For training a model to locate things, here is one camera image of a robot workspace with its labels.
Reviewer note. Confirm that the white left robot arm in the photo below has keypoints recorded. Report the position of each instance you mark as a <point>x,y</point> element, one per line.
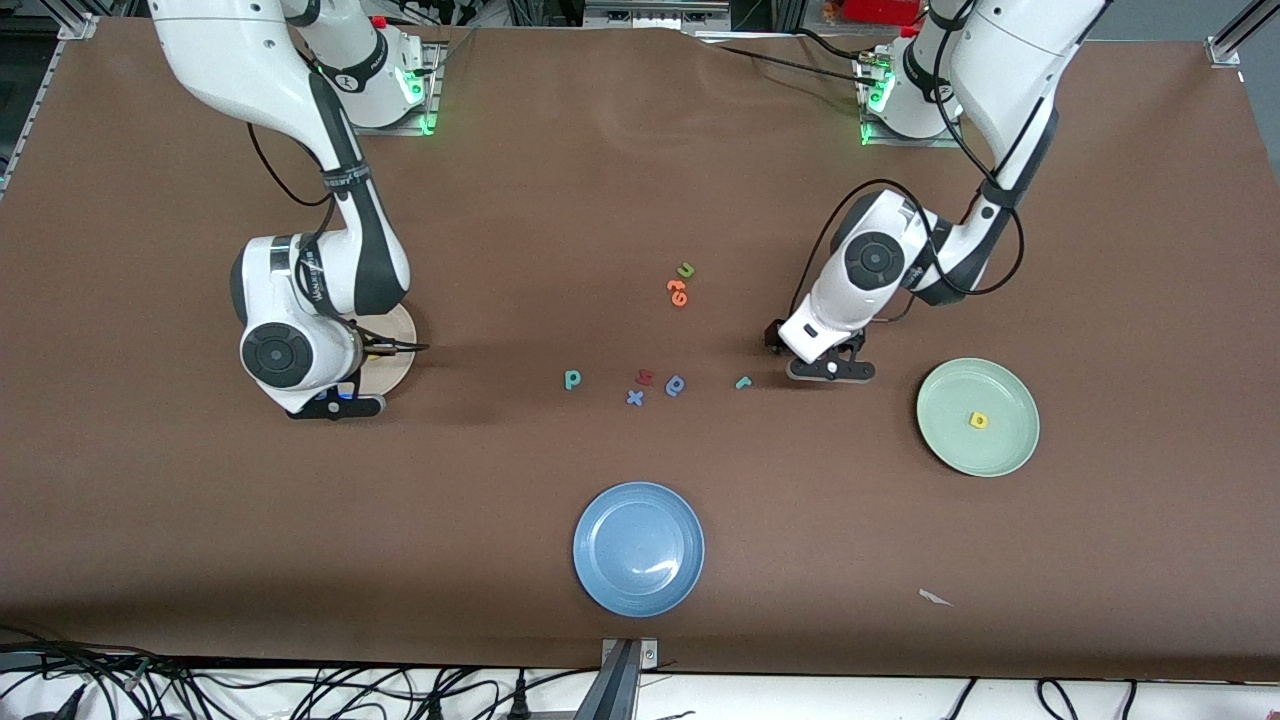
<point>875,260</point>

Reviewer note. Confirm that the black power plug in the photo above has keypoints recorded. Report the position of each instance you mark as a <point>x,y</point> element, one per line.
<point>518,703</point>

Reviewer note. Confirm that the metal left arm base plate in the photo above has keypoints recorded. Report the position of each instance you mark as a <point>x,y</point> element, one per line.
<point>868,138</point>

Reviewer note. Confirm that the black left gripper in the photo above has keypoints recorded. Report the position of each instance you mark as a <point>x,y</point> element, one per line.
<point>773,339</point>

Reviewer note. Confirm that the pale green plate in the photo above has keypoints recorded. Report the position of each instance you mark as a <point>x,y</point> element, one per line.
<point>978,440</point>

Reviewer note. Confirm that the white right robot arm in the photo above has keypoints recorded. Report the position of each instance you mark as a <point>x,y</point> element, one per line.
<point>283,355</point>

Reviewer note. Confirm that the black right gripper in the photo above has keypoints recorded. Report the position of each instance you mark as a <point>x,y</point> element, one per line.
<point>366,343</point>

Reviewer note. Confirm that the brown table cover sheet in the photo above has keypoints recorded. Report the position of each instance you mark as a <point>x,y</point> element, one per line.
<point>600,200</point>

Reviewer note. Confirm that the orange foam letter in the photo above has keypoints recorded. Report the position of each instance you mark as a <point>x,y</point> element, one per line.
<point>678,298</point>

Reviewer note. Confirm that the blue plate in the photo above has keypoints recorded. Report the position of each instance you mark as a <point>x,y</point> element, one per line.
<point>638,549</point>

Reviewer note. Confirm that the aluminium profile with bracket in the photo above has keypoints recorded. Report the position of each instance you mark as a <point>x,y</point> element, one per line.
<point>618,685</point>

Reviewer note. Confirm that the aluminium frame corner post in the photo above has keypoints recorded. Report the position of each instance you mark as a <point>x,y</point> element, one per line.
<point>1235,35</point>

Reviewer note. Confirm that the white paper scrap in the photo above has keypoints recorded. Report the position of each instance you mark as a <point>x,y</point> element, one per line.
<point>933,597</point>

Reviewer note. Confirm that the beige brown plate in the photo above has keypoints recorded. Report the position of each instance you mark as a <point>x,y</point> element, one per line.
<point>395,375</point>

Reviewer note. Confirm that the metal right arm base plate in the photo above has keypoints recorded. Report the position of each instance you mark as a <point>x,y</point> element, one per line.
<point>432,95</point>

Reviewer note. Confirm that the red box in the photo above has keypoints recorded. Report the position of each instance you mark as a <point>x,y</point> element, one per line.
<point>880,10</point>

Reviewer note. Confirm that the grey rack unit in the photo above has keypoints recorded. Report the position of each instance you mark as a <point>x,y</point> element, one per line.
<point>650,15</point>

